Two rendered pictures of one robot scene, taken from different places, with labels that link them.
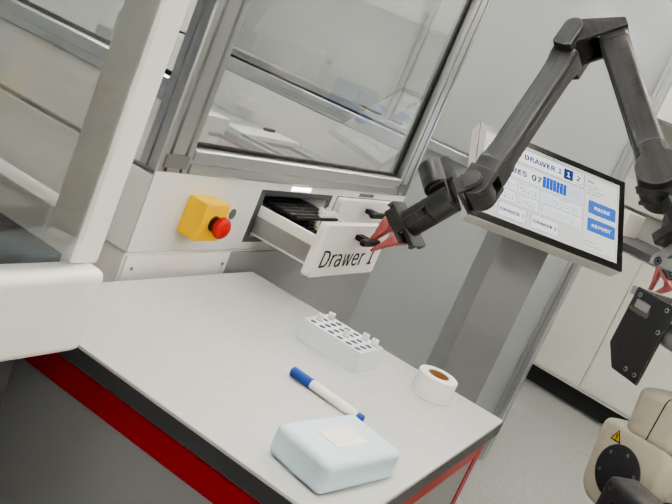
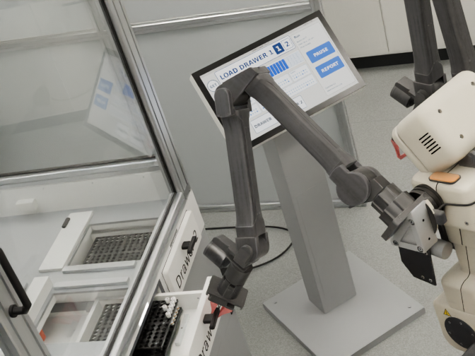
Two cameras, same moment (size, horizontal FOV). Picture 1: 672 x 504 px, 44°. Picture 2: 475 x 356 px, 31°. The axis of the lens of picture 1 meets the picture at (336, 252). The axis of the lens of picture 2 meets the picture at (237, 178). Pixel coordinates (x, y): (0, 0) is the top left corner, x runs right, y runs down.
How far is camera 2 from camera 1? 112 cm
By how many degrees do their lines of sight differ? 20
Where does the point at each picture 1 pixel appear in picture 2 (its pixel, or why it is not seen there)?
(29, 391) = not seen: outside the picture
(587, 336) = (367, 13)
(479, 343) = (311, 196)
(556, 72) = (237, 134)
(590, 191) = (302, 44)
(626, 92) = (293, 129)
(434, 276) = not seen: hidden behind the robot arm
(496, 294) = (297, 162)
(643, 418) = (454, 299)
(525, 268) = not seen: hidden behind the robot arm
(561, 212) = (295, 84)
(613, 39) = (255, 88)
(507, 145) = (247, 210)
